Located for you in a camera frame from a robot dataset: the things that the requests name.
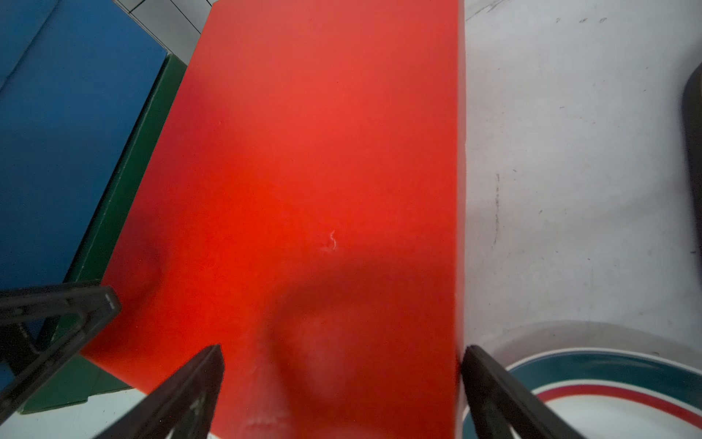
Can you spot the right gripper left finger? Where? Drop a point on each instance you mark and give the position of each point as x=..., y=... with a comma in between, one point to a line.
x=183, y=406

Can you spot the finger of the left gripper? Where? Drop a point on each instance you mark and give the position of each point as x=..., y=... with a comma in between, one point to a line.
x=43, y=330

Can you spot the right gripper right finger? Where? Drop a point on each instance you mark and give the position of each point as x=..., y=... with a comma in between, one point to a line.
x=501, y=407

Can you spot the green shoebox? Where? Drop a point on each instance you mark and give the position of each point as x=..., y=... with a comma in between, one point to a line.
x=120, y=203

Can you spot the red shoebox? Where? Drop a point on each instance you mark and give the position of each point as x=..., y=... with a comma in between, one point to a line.
x=301, y=210

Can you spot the blue shoebox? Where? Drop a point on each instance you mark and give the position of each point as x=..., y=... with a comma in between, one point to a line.
x=75, y=76

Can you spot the white plate striped rim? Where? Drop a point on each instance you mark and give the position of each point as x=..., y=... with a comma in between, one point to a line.
x=609, y=393

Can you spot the metal wire cup stand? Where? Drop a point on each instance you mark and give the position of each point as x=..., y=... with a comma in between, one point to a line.
x=691, y=118

